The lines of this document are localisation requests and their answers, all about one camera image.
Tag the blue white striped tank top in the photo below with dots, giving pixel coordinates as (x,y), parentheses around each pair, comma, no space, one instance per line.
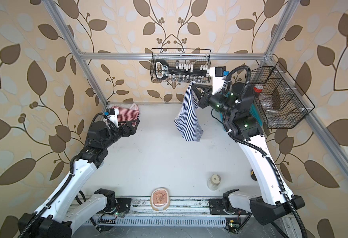
(187,122)

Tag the black wire basket wall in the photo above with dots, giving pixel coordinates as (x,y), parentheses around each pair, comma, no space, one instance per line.
(290,101)
(180,54)

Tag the pink oval container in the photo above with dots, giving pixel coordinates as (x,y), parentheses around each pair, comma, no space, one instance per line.
(160,199)

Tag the black socket tool set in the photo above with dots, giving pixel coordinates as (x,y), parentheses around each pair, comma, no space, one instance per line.
(180,71)

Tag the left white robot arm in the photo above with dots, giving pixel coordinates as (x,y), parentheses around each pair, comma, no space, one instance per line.
(53,219)

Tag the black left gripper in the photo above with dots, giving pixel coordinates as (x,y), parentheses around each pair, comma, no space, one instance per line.
(130,131)

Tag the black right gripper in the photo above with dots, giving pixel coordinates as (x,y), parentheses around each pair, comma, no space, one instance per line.
(204,99)

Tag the teal plastic basket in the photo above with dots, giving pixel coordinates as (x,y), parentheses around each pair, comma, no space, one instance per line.
(253,111)

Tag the red white striped folded top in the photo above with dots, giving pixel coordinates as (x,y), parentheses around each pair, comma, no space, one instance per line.
(127,114)

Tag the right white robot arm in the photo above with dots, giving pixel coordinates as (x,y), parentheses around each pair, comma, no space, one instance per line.
(276,198)

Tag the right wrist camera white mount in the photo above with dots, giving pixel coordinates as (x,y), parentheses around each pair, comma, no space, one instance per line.
(218,75)

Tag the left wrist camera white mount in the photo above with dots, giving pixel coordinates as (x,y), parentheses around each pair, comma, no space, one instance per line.
(111,116)

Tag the black wire basket right wall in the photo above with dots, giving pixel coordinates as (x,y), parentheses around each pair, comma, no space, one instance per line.
(290,101)

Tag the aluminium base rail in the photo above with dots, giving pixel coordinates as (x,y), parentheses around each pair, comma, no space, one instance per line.
(205,212)

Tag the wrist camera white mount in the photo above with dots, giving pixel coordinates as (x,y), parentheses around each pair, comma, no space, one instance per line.
(111,116)
(218,75)

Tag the black wire basket back wall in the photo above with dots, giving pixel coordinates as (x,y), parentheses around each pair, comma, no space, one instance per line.
(180,54)

